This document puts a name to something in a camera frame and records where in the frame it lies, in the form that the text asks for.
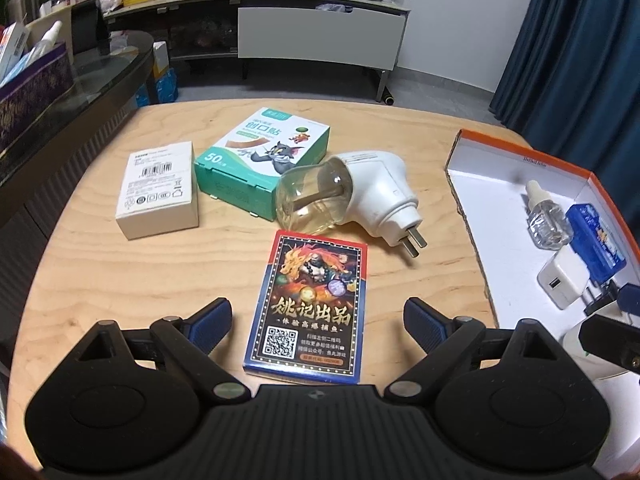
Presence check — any white and dark TV cabinet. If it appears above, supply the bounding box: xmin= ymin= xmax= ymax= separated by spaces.
xmin=104 ymin=0 xmax=412 ymax=107

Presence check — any dark playing card box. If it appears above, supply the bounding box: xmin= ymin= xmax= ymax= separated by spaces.
xmin=243 ymin=229 xmax=370 ymax=387

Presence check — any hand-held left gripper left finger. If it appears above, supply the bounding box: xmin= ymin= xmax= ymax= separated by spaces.
xmin=60 ymin=297 xmax=252 ymax=404

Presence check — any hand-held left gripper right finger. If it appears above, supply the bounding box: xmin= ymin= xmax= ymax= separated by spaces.
xmin=382 ymin=296 xmax=576 ymax=405

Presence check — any black picture frame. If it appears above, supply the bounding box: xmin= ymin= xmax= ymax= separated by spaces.
xmin=70 ymin=0 xmax=112 ymax=57

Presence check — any blue packet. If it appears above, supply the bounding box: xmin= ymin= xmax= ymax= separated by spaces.
xmin=565 ymin=202 xmax=627 ymax=292

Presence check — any blue plastic bag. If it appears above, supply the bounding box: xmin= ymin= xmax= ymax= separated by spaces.
xmin=134 ymin=67 xmax=180 ymax=109

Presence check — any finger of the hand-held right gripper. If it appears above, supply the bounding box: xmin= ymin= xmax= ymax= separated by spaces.
xmin=607 ymin=281 xmax=640 ymax=315
xmin=579 ymin=311 xmax=640 ymax=373

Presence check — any purple patterned box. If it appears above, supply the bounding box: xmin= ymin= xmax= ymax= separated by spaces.
xmin=0 ymin=41 xmax=77 ymax=155

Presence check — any white and yellow carton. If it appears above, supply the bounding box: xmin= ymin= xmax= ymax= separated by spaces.
xmin=150 ymin=40 xmax=172 ymax=82

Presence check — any small clear refill bottle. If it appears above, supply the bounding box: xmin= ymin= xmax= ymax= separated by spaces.
xmin=524 ymin=180 xmax=575 ymax=251

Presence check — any small white cardboard box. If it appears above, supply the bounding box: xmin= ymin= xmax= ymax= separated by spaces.
xmin=114 ymin=140 xmax=200 ymax=241

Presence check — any blue curtain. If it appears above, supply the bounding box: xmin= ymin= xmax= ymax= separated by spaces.
xmin=487 ymin=0 xmax=640 ymax=233

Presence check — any green bandage box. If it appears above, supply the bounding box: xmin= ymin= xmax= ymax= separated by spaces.
xmin=193 ymin=106 xmax=331 ymax=222

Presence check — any orange white shallow box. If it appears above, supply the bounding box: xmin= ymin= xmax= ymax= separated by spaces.
xmin=444 ymin=129 xmax=640 ymax=480

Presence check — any black glass coffee table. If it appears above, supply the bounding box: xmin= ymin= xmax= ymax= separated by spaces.
xmin=0 ymin=29 xmax=157 ymax=311

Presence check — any white spray bottle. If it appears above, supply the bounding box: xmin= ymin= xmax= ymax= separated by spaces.
xmin=29 ymin=20 xmax=64 ymax=58

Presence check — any white USB charger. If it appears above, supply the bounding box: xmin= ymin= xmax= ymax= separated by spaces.
xmin=537 ymin=246 xmax=610 ymax=312

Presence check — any white mosquito repellent plug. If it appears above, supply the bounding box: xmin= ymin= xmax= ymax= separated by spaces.
xmin=274 ymin=150 xmax=430 ymax=261

